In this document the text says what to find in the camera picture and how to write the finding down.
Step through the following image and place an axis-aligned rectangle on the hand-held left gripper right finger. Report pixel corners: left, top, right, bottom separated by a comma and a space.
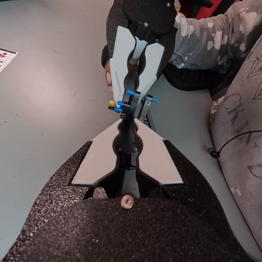
133, 118, 184, 198

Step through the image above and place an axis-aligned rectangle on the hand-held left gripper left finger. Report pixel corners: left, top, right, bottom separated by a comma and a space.
71, 119, 123, 198

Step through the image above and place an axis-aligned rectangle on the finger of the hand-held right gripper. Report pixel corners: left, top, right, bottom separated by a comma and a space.
134, 42, 165, 103
109, 26, 137, 107

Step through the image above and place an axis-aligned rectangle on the grey black toy brick assembly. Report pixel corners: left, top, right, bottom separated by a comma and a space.
108, 89, 158, 198

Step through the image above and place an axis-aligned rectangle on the person's right forearm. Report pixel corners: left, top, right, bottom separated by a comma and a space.
169, 0, 262, 74

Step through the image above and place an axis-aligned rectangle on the person's right hand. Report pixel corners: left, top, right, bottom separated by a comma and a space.
104, 60, 142, 91

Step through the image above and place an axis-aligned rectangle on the red black office chair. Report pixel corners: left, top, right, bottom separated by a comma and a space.
180, 0, 242, 20

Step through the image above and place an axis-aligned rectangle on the sticker sheet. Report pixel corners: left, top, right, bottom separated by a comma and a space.
0, 47, 19, 74

